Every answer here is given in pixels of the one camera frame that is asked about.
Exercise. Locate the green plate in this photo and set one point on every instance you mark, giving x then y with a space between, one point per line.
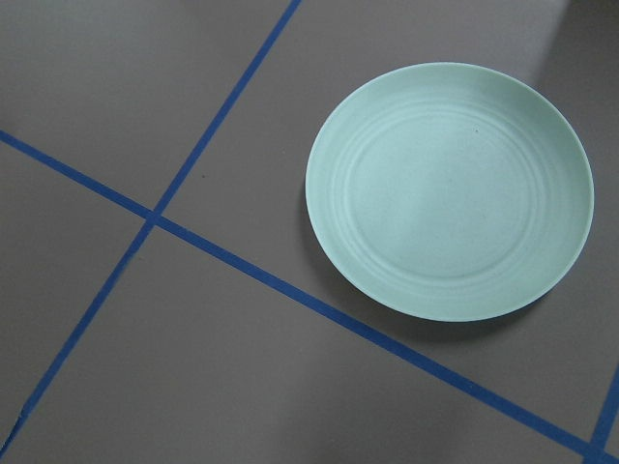
449 192

